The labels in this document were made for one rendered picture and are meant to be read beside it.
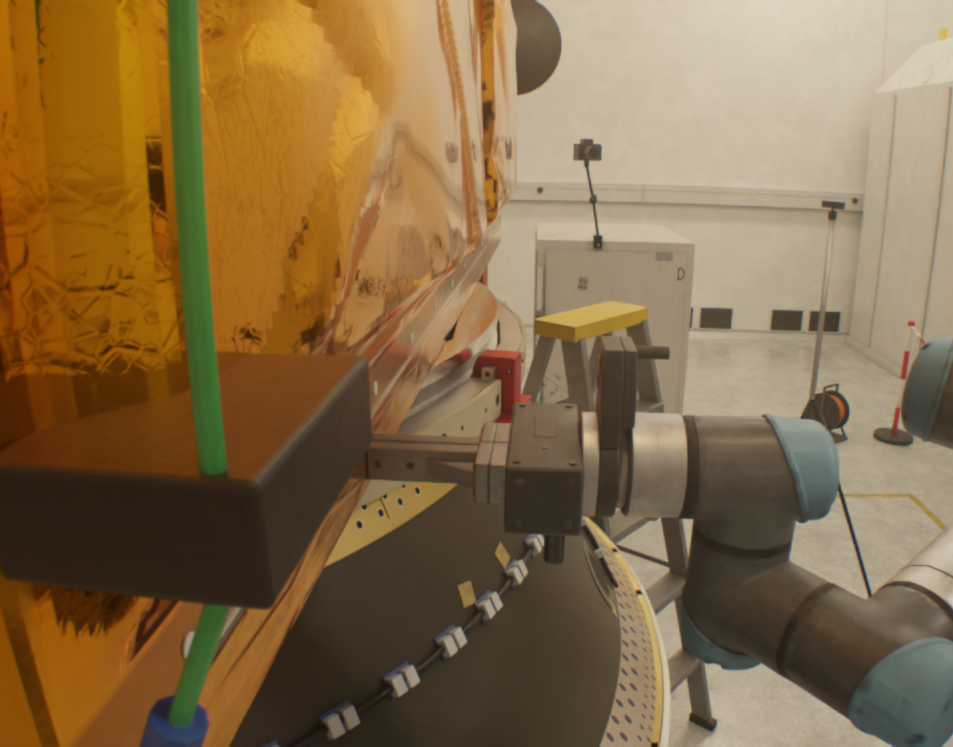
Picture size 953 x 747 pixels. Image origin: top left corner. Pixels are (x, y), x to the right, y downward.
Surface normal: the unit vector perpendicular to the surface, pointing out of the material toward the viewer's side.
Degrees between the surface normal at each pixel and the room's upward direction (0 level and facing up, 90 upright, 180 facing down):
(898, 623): 11
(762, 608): 58
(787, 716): 0
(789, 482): 81
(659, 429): 29
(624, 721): 43
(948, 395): 75
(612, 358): 67
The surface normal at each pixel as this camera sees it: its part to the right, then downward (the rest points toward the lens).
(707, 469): -0.09, -0.07
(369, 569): 0.71, -0.29
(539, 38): -0.07, 0.29
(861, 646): -0.54, -0.66
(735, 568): -0.40, 0.26
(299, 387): 0.00, -0.96
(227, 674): 1.00, 0.03
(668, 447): -0.07, -0.46
